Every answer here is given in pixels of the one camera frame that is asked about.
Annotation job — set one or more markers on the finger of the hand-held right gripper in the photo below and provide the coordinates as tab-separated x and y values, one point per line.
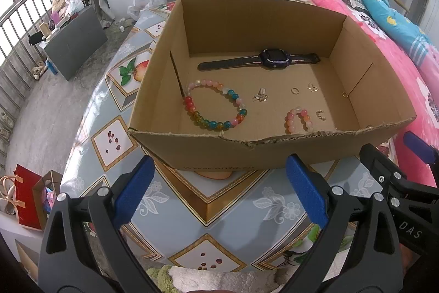
418	145
374	159

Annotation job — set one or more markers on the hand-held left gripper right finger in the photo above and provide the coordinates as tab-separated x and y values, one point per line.
307	190

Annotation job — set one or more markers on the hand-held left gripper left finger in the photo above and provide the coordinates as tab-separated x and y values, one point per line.
133	190

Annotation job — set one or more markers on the cardboard box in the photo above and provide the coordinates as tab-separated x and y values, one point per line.
212	148

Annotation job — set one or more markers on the silver charm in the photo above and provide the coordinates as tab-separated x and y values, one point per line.
262	94

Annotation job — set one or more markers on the pink and black wristwatch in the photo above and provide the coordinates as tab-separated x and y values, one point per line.
272	57

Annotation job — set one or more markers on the brown paper bag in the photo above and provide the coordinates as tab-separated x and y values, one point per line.
37	207

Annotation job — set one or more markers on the pink floral blanket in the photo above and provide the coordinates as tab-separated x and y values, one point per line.
387	49

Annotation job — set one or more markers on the red gift bag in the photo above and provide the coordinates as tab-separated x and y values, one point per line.
25	197

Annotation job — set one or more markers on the fluffy white green robe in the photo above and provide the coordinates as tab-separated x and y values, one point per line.
219	282

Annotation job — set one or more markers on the blue pillow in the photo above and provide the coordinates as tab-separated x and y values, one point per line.
387	11

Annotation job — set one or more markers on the white shoes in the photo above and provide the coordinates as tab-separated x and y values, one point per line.
6	126

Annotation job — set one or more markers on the small blue bottle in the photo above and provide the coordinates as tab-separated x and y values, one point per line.
51	67

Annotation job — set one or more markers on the beige sandals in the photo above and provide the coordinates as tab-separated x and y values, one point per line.
38	70

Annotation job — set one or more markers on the metal railing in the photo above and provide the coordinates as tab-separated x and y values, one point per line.
13	66

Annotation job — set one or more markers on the black device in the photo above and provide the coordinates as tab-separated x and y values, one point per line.
36	38

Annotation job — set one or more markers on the clear plastic bag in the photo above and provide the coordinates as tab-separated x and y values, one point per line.
144	3

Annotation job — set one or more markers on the white plastic bag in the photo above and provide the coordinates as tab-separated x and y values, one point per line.
73	6

